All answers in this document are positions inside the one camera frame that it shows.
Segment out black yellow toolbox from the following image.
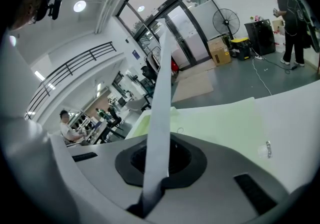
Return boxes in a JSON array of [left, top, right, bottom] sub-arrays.
[[229, 37, 252, 61]]

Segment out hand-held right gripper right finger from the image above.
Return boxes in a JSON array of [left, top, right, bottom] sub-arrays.
[[147, 132, 291, 224]]

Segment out black standing fan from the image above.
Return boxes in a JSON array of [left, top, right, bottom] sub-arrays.
[[212, 7, 241, 44]]

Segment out black cable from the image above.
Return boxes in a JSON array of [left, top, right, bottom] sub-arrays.
[[262, 56, 299, 75]]

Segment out cardboard box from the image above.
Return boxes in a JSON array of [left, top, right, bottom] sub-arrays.
[[206, 36, 232, 67]]

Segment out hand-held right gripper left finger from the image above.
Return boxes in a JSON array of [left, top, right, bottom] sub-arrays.
[[66, 137, 150, 211]]

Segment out glass entrance door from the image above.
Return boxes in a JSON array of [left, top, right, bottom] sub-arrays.
[[116, 0, 226, 71]]

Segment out black balcony railing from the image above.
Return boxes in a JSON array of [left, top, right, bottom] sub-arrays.
[[24, 41, 117, 121]]

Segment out gray table black legs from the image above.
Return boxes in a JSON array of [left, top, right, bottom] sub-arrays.
[[81, 119, 126, 145]]

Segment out black office chair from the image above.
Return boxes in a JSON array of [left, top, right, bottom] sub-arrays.
[[140, 65, 158, 84]]

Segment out black cabinet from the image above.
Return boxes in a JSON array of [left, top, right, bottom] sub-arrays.
[[244, 19, 277, 56]]

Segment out clothes rack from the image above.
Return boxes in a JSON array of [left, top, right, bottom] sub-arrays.
[[143, 45, 163, 75]]

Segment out white cable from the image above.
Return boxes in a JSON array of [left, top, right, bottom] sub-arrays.
[[251, 56, 273, 97]]

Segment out person's face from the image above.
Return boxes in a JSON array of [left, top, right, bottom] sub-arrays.
[[9, 0, 41, 31]]

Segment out white chair black legs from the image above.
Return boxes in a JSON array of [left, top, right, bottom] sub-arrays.
[[124, 96, 152, 113]]

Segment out red bag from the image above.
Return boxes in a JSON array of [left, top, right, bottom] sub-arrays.
[[170, 57, 180, 72]]

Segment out brown floor mat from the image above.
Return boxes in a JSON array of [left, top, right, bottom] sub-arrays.
[[172, 71, 215, 104], [178, 59, 217, 81]]

